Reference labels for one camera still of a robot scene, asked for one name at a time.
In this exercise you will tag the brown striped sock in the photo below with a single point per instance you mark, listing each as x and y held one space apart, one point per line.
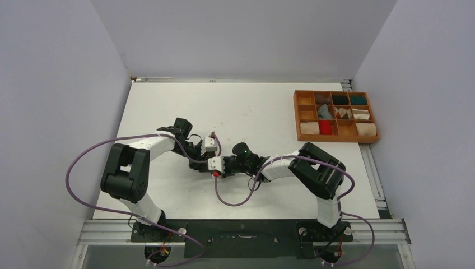
211 154

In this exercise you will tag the cream striped rolled sock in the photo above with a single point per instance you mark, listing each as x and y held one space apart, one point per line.
361 114

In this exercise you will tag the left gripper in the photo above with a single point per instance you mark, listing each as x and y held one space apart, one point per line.
198 166

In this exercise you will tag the wooden compartment tray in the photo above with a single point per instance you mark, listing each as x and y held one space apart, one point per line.
334 116

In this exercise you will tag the black rolled sock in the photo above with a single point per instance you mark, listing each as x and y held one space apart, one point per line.
340 100

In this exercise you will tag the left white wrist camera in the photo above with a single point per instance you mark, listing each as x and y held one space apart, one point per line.
209 144

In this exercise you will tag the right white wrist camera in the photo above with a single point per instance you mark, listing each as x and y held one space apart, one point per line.
216 164

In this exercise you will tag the beige rolled sock right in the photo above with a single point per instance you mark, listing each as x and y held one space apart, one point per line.
366 129

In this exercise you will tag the argyle rolled sock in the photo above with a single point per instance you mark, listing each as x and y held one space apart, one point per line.
342 113

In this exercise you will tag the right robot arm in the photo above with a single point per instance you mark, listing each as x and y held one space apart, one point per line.
321 173

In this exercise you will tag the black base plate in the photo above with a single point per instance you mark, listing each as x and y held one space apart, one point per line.
244 238

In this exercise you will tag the grey sock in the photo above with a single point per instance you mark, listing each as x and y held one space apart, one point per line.
323 112

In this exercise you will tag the teal rolled sock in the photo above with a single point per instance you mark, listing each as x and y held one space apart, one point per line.
358 100

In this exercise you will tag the brown rolled sock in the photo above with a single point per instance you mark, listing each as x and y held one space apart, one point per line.
323 99

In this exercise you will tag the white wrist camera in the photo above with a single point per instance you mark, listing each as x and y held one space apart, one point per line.
216 164
209 144

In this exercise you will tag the red patterned sock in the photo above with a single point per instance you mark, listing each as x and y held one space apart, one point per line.
325 127

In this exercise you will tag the aluminium frame rail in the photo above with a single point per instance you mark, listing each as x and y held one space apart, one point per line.
118 232

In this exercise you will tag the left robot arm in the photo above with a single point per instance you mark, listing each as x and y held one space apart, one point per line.
126 174

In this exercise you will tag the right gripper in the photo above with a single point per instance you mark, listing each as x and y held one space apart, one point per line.
227 158

